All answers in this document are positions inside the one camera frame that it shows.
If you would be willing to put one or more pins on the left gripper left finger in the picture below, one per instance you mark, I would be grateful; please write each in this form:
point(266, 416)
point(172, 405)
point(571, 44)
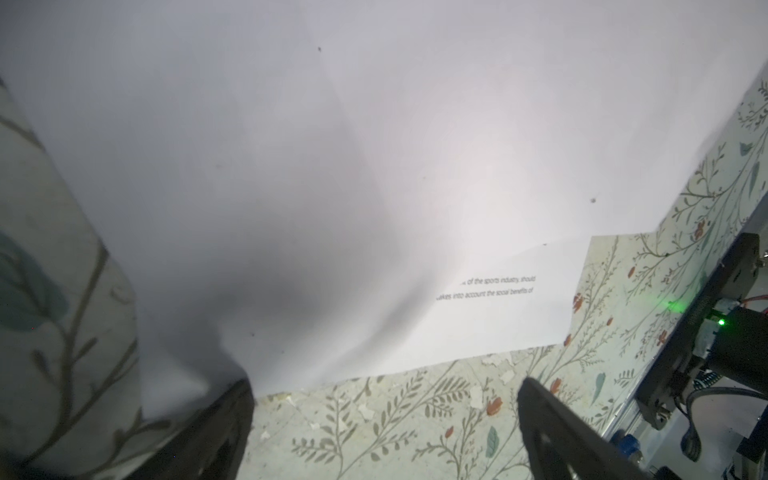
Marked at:
point(212, 446)

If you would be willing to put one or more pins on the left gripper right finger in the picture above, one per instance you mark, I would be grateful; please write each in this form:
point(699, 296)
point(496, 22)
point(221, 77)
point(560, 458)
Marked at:
point(560, 445)

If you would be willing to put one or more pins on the printed paper sheet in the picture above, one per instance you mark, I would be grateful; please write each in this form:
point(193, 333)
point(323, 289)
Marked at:
point(518, 302)
point(280, 179)

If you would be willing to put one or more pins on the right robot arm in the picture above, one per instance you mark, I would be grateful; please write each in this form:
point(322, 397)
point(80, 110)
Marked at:
point(739, 351)

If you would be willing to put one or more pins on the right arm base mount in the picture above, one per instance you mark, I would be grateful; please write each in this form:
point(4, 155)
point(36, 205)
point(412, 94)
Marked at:
point(734, 275)

